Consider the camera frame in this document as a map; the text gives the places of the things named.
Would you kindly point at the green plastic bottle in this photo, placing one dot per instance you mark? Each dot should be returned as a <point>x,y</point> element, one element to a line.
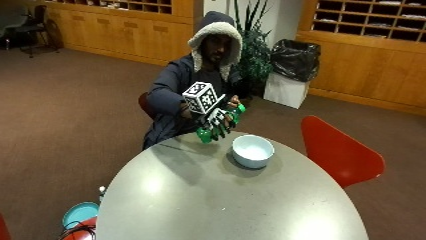
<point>203,136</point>

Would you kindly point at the white marker cube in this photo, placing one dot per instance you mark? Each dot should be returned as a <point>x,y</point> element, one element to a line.
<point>201,96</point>

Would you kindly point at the white bowl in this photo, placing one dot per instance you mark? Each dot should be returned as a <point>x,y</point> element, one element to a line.
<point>251,151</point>

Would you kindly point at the white trash bin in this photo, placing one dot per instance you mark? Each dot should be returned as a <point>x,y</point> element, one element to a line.
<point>283,90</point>

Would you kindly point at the the person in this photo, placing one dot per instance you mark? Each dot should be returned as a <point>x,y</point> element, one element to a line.
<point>177,83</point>

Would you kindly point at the green potted plant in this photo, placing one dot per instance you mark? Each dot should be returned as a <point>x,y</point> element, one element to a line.
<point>254,56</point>

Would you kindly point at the red chair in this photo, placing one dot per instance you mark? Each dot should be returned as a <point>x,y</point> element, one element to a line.
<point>145,105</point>
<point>339,156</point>

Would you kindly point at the black trash bag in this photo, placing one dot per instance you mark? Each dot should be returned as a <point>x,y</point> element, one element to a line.
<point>294,58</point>

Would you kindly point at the wooden cabinet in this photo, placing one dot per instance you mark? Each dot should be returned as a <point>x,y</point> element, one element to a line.
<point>127,31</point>

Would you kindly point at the wooden pigeonhole shelf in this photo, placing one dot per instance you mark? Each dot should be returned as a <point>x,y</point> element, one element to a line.
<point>367,56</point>
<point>110,5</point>

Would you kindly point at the teal round lid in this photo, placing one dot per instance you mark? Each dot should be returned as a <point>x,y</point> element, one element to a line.
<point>79,213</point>

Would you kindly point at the red round container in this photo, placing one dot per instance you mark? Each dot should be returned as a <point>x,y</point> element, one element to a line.
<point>83,230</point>

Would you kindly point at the black chair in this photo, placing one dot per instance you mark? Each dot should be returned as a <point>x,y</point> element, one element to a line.
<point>37,28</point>

